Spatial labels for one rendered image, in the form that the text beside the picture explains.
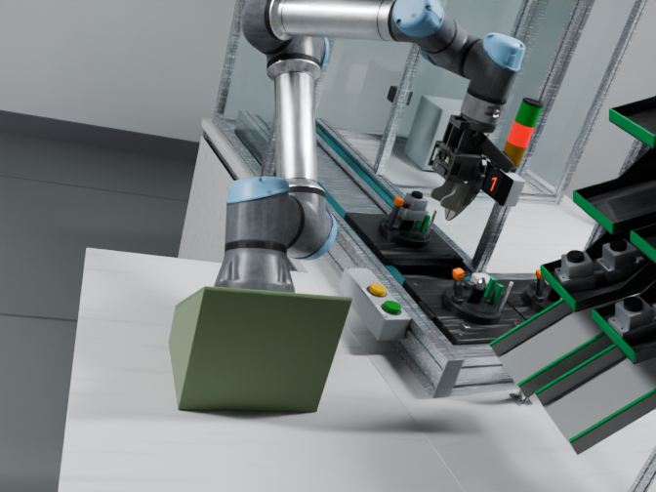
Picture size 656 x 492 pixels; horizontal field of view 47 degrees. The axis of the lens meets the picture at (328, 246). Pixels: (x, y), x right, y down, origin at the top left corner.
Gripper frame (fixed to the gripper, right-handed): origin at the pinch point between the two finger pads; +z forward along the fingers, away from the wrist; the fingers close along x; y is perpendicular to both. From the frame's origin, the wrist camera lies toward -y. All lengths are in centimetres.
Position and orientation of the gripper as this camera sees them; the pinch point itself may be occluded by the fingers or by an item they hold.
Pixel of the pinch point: (452, 214)
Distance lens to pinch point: 152.6
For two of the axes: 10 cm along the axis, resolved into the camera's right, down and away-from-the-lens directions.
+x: 4.0, 5.1, -7.6
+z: -2.5, 8.6, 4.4
